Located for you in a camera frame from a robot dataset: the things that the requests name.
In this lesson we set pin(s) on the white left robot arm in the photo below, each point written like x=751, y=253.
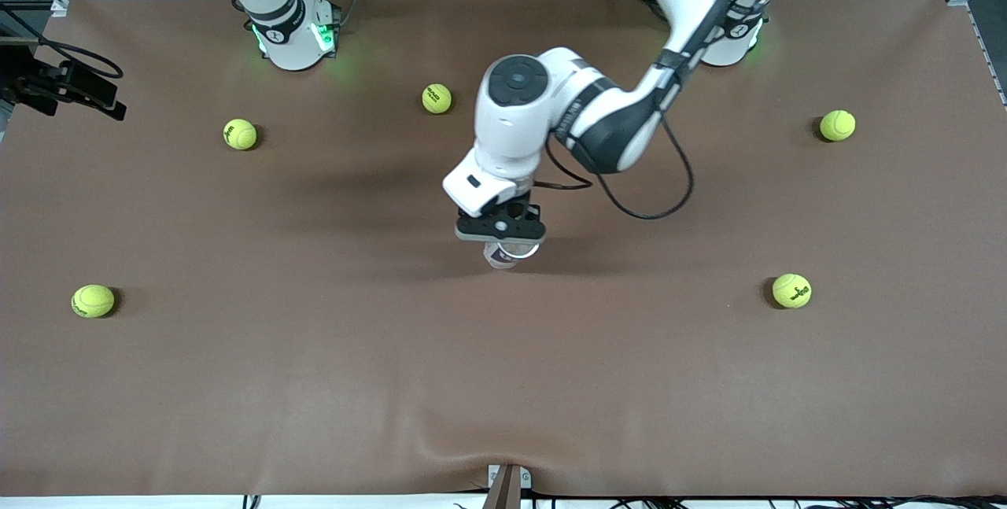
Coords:
x=519, y=116

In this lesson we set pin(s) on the yellow-green tennis ball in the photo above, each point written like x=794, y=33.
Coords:
x=240, y=134
x=437, y=98
x=791, y=290
x=93, y=300
x=837, y=125

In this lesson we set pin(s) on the brown table cover sheet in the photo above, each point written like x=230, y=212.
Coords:
x=236, y=383

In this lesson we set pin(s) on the metal table edge clamp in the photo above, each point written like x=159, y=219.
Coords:
x=505, y=485

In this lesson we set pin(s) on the silver blue drink can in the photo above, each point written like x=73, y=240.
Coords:
x=510, y=256

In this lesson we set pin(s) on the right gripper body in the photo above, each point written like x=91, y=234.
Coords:
x=49, y=86

